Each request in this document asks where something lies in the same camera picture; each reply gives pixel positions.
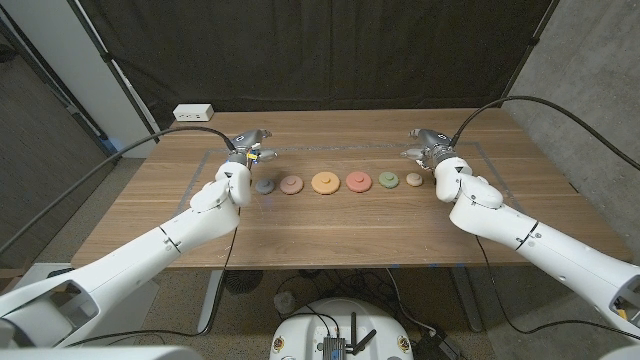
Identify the round black floor fan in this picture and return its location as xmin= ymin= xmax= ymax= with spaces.
xmin=223 ymin=269 xmax=264 ymax=295

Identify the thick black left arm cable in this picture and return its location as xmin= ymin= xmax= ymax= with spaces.
xmin=0 ymin=125 xmax=236 ymax=254

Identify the white robot torso base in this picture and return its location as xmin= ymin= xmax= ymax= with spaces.
xmin=269 ymin=298 xmax=415 ymax=360

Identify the black curtain backdrop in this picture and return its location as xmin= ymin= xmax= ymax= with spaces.
xmin=77 ymin=0 xmax=557 ymax=135

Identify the grey radio module with antennas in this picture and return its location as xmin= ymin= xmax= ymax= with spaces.
xmin=322 ymin=312 xmax=378 ymax=360

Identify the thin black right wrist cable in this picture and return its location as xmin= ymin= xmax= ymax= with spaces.
xmin=473 ymin=234 xmax=640 ymax=335

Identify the black backdrop stand pole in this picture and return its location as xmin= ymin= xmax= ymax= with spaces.
xmin=66 ymin=0 xmax=164 ymax=144
xmin=497 ymin=0 xmax=561 ymax=108

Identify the coral red toy ring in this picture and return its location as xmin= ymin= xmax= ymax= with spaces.
xmin=345 ymin=170 xmax=373 ymax=194

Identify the black floor cable tangle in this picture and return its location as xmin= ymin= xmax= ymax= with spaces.
xmin=274 ymin=269 xmax=401 ymax=304

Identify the white power strip box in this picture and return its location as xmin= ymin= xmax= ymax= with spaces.
xmin=172 ymin=103 xmax=215 ymax=122

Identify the light grey floor cable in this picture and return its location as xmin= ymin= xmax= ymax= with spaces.
xmin=386 ymin=269 xmax=437 ymax=335

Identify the white robot chest cover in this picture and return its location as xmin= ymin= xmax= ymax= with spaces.
xmin=0 ymin=345 xmax=202 ymax=360

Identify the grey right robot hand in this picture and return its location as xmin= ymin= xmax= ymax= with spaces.
xmin=399 ymin=128 xmax=454 ymax=171

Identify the dusty pink toy ring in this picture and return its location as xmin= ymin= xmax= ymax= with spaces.
xmin=279 ymin=174 xmax=305 ymax=196

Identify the round grey floor object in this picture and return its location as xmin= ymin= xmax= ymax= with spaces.
xmin=273 ymin=290 xmax=297 ymax=315

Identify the black metal frame bar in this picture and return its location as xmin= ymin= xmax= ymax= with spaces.
xmin=0 ymin=19 xmax=122 ymax=164

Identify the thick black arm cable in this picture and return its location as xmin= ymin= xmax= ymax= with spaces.
xmin=449 ymin=95 xmax=640 ymax=171
xmin=0 ymin=125 xmax=236 ymax=254

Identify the thin black left wrist cable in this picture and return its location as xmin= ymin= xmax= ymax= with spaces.
xmin=64 ymin=207 xmax=241 ymax=348

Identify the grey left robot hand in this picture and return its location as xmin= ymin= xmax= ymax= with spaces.
xmin=227 ymin=128 xmax=279 ymax=169

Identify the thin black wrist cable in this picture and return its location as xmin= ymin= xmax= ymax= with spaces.
xmin=64 ymin=207 xmax=241 ymax=348
xmin=473 ymin=234 xmax=640 ymax=335

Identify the black power brick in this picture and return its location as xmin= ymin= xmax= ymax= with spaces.
xmin=414 ymin=329 xmax=464 ymax=360

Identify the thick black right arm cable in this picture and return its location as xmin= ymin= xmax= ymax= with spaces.
xmin=449 ymin=95 xmax=640 ymax=171

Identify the grey table leg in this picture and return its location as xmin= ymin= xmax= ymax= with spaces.
xmin=449 ymin=267 xmax=485 ymax=334

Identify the large orange toy ring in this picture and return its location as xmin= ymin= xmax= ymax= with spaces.
xmin=310 ymin=171 xmax=342 ymax=196

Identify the white table leg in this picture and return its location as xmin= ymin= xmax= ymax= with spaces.
xmin=197 ymin=269 xmax=226 ymax=336

